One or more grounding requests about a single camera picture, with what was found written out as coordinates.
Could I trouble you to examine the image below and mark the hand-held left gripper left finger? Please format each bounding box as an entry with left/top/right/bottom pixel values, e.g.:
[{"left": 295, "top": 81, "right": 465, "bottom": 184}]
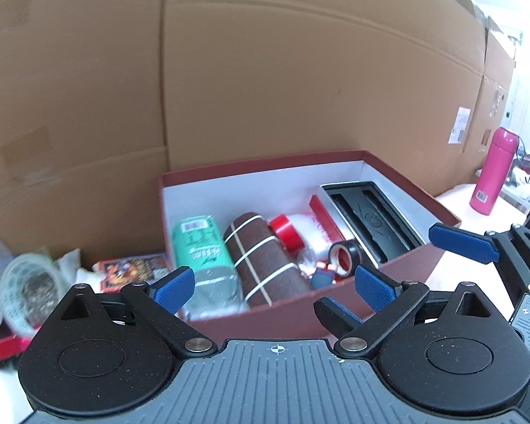
[{"left": 55, "top": 266, "right": 220, "bottom": 361}]

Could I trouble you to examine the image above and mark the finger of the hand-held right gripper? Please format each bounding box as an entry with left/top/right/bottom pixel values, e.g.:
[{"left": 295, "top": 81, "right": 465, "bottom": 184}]
[
  {"left": 428, "top": 223, "right": 530, "bottom": 295},
  {"left": 313, "top": 296, "right": 368, "bottom": 335}
]

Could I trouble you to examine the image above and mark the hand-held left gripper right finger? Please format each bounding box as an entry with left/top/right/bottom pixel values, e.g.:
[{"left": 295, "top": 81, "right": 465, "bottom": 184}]
[{"left": 333, "top": 265, "right": 501, "bottom": 361}]

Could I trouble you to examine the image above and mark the small toy figure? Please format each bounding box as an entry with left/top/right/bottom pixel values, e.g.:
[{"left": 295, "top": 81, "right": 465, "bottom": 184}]
[{"left": 308, "top": 260, "right": 339, "bottom": 291}]

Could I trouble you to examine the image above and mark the black tape roll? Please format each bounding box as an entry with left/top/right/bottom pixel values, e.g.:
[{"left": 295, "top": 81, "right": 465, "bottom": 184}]
[{"left": 328, "top": 240, "right": 363, "bottom": 280}]

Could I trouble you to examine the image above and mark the maroon cardboard box container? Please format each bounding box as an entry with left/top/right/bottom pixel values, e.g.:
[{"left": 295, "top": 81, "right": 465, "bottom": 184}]
[{"left": 158, "top": 149, "right": 463, "bottom": 351}]

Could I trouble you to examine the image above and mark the bag of white beads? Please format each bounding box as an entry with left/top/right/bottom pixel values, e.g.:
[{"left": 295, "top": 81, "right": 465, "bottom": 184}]
[{"left": 287, "top": 212, "right": 333, "bottom": 266}]

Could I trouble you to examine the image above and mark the red tape roll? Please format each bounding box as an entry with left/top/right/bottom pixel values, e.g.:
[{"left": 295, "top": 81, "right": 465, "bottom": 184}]
[{"left": 268, "top": 214, "right": 304, "bottom": 253}]

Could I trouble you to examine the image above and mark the pink towel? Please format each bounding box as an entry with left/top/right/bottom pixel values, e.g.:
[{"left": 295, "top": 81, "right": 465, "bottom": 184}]
[{"left": 424, "top": 183, "right": 530, "bottom": 319}]

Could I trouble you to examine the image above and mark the red printed snack packet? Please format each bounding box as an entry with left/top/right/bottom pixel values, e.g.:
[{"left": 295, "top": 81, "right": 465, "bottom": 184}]
[{"left": 92, "top": 253, "right": 174, "bottom": 295}]

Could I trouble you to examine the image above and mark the pink water bottle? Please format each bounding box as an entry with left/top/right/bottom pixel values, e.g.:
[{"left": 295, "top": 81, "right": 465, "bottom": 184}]
[{"left": 469, "top": 126, "right": 520, "bottom": 217}]

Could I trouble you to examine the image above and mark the brown roll with white stripes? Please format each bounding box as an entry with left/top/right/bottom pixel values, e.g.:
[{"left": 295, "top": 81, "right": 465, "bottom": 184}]
[{"left": 223, "top": 212, "right": 314, "bottom": 308}]

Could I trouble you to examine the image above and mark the crumpled white paper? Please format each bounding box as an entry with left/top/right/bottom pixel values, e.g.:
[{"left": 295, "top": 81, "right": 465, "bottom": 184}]
[{"left": 57, "top": 248, "right": 103, "bottom": 295}]

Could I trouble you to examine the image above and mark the white shipping label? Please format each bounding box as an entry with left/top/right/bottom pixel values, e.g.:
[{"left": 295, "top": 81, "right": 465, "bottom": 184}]
[{"left": 449, "top": 106, "right": 471, "bottom": 145}]

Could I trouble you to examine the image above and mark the clear plastic cup in bag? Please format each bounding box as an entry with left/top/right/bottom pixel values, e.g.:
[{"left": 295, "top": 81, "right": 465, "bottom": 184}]
[{"left": 2, "top": 253, "right": 65, "bottom": 333}]

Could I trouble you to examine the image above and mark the red flat box lid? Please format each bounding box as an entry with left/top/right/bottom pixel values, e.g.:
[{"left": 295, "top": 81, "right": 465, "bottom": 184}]
[{"left": 0, "top": 333, "right": 33, "bottom": 366}]

